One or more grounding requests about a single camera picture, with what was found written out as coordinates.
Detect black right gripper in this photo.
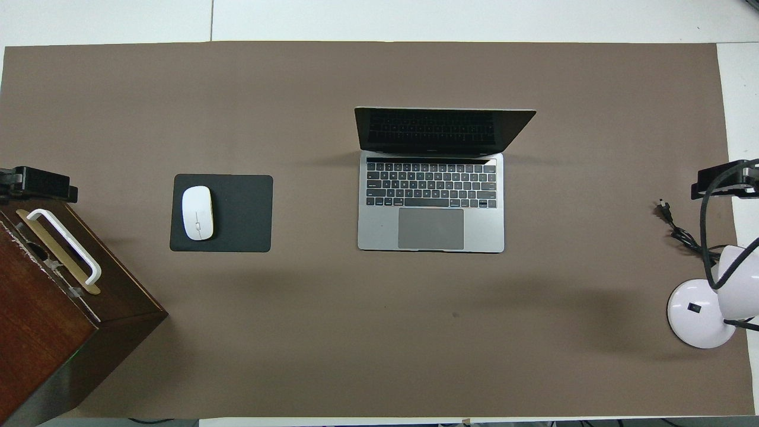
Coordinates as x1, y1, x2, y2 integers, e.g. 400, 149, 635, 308
691, 159, 759, 200

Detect black mouse pad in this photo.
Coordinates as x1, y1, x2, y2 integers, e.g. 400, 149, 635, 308
170, 174, 274, 253

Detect brown table mat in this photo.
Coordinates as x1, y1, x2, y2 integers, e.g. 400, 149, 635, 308
0, 40, 755, 419

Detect white computer mouse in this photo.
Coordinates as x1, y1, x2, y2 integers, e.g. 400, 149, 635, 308
181, 186, 214, 241

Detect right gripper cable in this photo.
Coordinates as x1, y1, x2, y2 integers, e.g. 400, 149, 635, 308
700, 159, 759, 291

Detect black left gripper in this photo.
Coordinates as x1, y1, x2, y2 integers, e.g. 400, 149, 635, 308
0, 166, 79, 203

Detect white box handle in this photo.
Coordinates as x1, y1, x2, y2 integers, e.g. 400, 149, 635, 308
27, 208, 102, 285

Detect white desk lamp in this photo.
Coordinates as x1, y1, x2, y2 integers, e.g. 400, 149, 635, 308
667, 245, 759, 349

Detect black lamp power cable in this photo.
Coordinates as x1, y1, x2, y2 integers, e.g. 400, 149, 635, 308
657, 200, 759, 332

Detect silver grey laptop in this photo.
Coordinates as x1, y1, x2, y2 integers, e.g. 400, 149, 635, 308
354, 107, 537, 254

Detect brass handle plate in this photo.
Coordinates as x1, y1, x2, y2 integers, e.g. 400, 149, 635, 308
16, 209, 101, 295

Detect dark brown wooden box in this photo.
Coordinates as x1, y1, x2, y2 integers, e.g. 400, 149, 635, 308
0, 199, 169, 427

